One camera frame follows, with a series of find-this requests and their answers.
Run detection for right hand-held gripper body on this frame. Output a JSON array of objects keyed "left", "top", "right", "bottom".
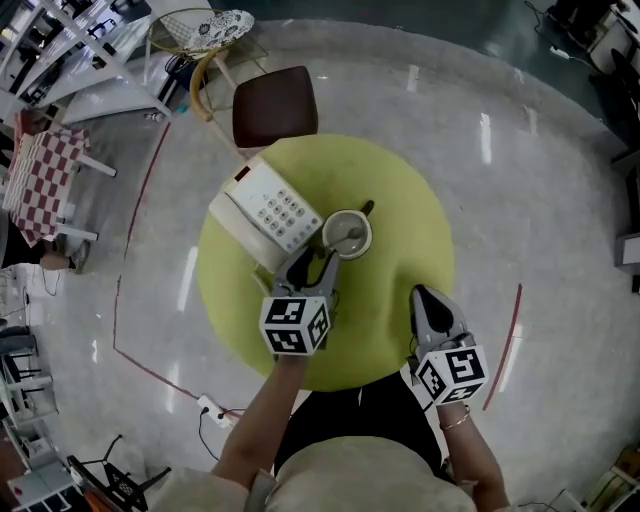
[{"left": 409, "top": 329, "right": 489, "bottom": 407}]

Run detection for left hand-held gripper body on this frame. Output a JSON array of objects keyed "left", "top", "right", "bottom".
[{"left": 258, "top": 282, "right": 337, "bottom": 357}]

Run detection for cream and brown cup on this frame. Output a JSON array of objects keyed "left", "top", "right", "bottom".
[{"left": 321, "top": 199, "right": 376, "bottom": 261}]

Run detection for person's right forearm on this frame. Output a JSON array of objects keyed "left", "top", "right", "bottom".
[{"left": 435, "top": 402, "right": 511, "bottom": 506}]

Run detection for person's left forearm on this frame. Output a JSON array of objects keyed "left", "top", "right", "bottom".
[{"left": 210, "top": 352, "right": 307, "bottom": 489}]

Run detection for white desk telephone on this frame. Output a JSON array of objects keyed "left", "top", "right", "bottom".
[{"left": 207, "top": 153, "right": 325, "bottom": 275}]

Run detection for person's black trousers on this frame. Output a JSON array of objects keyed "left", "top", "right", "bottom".
[{"left": 273, "top": 372, "right": 446, "bottom": 476}]

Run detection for round yellow-green table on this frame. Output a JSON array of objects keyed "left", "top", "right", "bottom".
[{"left": 196, "top": 133, "right": 456, "bottom": 392}]

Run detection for person's beige shirt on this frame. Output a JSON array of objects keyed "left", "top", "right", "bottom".
[{"left": 149, "top": 435, "right": 531, "bottom": 512}]

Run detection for brown cushioned stool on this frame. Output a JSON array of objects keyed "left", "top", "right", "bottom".
[{"left": 232, "top": 65, "right": 320, "bottom": 150}]

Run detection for grey low cabinet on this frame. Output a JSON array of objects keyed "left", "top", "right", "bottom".
[{"left": 612, "top": 149, "right": 640, "bottom": 296}]

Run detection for black waste bin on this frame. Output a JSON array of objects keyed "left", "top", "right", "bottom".
[{"left": 162, "top": 53, "right": 197, "bottom": 109}]

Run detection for black metal rack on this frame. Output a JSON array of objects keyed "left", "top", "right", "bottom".
[{"left": 67, "top": 434, "right": 171, "bottom": 512}]

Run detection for red checkered cloth table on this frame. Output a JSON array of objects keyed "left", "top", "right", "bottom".
[{"left": 2, "top": 112, "right": 117, "bottom": 246}]

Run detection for grey metal rack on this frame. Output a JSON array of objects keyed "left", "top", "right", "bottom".
[{"left": 0, "top": 324, "right": 59, "bottom": 426}]

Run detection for white metal shelving unit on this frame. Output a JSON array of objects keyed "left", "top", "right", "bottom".
[{"left": 0, "top": 0, "right": 174, "bottom": 119}]

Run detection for black office chair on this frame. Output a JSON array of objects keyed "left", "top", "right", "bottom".
[{"left": 588, "top": 47, "right": 640, "bottom": 149}]

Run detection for white telephone cord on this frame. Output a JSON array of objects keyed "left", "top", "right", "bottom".
[{"left": 249, "top": 262, "right": 276, "bottom": 297}]

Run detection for thin gold bracelet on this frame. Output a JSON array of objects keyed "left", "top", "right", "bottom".
[{"left": 438, "top": 404, "right": 472, "bottom": 432}]

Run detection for black power cable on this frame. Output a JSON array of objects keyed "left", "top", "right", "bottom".
[{"left": 197, "top": 407, "right": 224, "bottom": 461}]

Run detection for wire chair with patterned cushion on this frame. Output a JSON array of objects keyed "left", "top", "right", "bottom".
[{"left": 147, "top": 7, "right": 269, "bottom": 124}]

